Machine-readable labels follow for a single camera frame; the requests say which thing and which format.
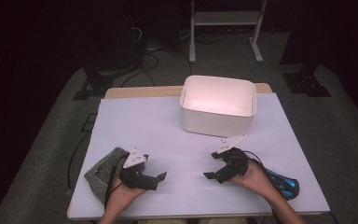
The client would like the black stand base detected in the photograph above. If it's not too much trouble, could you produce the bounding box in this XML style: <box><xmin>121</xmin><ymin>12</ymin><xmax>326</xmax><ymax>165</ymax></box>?
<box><xmin>72</xmin><ymin>65</ymin><xmax>117</xmax><ymax>102</ymax></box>
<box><xmin>282</xmin><ymin>63</ymin><xmax>332</xmax><ymax>98</ymax></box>

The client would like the person's right hand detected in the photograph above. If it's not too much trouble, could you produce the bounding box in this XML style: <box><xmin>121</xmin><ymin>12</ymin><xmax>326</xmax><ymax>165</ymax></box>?
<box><xmin>229</xmin><ymin>160</ymin><xmax>276</xmax><ymax>200</ymax></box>

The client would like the white metal stand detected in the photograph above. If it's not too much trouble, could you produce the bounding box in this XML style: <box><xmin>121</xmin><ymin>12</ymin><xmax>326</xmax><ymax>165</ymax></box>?
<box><xmin>188</xmin><ymin>0</ymin><xmax>269</xmax><ymax>64</ymax></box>

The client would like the pale table sheet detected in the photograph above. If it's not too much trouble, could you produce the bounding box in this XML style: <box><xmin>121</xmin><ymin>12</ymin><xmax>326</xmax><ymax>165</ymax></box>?
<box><xmin>67</xmin><ymin>92</ymin><xmax>331</xmax><ymax>219</ymax></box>

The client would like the person's left hand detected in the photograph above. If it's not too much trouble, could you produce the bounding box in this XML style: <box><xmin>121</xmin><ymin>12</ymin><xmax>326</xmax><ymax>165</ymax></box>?
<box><xmin>105</xmin><ymin>177</ymin><xmax>147</xmax><ymax>216</ymax></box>

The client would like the white plastic bin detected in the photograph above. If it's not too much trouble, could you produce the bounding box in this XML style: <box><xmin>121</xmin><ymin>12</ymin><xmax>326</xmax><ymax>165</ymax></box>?
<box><xmin>179</xmin><ymin>74</ymin><xmax>258</xmax><ymax>139</ymax></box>

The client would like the right hand-held gripper cable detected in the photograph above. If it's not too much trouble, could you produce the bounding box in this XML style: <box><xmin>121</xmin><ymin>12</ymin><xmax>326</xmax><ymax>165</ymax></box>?
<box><xmin>243</xmin><ymin>150</ymin><xmax>282</xmax><ymax>224</ymax></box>

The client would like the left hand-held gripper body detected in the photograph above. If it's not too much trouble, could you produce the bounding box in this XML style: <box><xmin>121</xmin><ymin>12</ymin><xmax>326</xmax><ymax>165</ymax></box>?
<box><xmin>118</xmin><ymin>147</ymin><xmax>159</xmax><ymax>191</ymax></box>

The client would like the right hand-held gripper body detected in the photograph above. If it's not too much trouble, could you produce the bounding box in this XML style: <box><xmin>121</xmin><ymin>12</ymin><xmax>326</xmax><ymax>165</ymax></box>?
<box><xmin>216</xmin><ymin>134</ymin><xmax>250</xmax><ymax>184</ymax></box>

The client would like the thin black floor cable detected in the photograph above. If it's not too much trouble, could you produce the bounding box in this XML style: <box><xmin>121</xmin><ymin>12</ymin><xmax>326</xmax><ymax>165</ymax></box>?
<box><xmin>66</xmin><ymin>131</ymin><xmax>91</xmax><ymax>191</ymax></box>

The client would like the grey fluffy cloth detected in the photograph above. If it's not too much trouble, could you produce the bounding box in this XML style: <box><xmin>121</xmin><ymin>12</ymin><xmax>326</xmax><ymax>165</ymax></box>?
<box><xmin>83</xmin><ymin>147</ymin><xmax>131</xmax><ymax>206</ymax></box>

